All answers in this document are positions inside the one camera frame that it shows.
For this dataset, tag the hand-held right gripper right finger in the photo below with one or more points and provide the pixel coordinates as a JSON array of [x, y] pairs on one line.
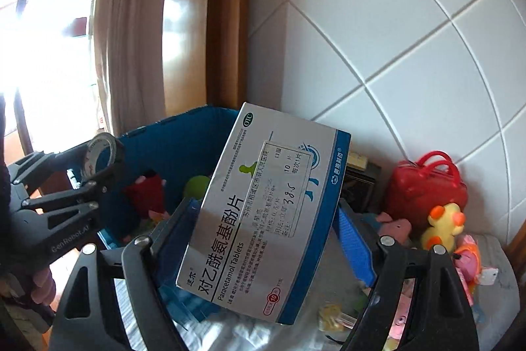
[[355, 248]]

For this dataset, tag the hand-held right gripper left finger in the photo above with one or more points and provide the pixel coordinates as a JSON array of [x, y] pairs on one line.
[[176, 244]]

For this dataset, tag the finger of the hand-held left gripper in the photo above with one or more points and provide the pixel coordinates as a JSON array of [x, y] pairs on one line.
[[49, 160], [78, 192]]

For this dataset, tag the black tape roll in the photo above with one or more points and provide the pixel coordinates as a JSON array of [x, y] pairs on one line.
[[100, 153]]

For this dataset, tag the green plush toy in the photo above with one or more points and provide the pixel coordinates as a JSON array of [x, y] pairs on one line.
[[196, 186]]

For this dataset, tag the white blue medicine box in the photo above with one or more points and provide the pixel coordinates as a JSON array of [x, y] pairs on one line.
[[263, 219]]

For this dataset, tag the blue storage crate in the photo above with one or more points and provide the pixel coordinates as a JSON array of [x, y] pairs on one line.
[[172, 153]]

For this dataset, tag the person's left hand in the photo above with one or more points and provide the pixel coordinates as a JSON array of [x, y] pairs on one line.
[[41, 285]]

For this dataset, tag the pig plush blue shirt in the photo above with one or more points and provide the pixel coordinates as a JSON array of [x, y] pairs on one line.
[[390, 227]]

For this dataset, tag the black gold patterned box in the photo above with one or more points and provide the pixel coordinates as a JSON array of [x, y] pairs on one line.
[[361, 190]]

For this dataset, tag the red dressed pig plush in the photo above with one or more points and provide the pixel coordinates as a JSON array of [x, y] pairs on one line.
[[146, 194]]

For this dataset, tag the yellow snack packet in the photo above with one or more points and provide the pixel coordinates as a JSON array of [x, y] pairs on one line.
[[333, 318]]

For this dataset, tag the red toy suitcase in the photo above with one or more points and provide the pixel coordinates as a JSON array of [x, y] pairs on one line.
[[419, 190]]

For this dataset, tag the yellow sticky notes pad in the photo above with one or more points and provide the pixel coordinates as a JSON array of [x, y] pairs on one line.
[[358, 162]]

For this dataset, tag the yellow duck plush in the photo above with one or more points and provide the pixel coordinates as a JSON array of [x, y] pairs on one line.
[[444, 227]]

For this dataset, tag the window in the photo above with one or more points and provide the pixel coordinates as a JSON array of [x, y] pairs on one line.
[[49, 59]]

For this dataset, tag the pink orange plush toy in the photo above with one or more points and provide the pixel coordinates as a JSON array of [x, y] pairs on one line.
[[467, 256]]

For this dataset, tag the striped light blue cloth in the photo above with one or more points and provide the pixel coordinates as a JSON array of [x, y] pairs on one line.
[[493, 318]]

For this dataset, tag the white curtain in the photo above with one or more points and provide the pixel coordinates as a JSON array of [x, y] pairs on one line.
[[131, 26]]

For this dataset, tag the wooden panel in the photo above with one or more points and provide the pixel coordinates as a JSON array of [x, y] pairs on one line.
[[517, 252], [205, 18]]

